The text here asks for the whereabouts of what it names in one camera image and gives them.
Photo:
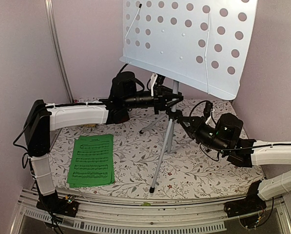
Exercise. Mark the woven bamboo tray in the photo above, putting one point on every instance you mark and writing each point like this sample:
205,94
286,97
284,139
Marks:
89,125

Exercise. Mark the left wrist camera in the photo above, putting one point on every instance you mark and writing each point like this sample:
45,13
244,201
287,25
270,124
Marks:
155,80

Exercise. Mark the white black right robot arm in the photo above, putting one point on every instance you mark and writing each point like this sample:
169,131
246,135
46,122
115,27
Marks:
225,139

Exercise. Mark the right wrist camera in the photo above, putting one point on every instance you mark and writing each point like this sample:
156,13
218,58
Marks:
208,111

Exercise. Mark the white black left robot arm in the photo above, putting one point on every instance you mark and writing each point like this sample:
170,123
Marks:
127,92

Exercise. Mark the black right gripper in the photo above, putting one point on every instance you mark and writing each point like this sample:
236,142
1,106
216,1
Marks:
194,128

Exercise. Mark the green sheet music stack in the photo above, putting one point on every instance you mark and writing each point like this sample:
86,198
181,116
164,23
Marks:
92,162

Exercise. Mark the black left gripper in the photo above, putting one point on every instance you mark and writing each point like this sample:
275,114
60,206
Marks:
160,94

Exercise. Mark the white perforated music stand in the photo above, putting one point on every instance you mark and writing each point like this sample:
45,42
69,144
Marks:
200,43

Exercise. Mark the dark red metronome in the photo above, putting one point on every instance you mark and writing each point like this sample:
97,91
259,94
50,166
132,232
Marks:
119,116

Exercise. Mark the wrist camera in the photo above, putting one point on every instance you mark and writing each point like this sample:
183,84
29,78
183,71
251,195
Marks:
155,80
208,111

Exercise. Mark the aluminium front rail frame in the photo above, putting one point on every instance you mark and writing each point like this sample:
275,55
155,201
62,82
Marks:
104,214

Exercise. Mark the aluminium corner post left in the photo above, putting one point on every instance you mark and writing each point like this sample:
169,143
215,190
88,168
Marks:
54,34

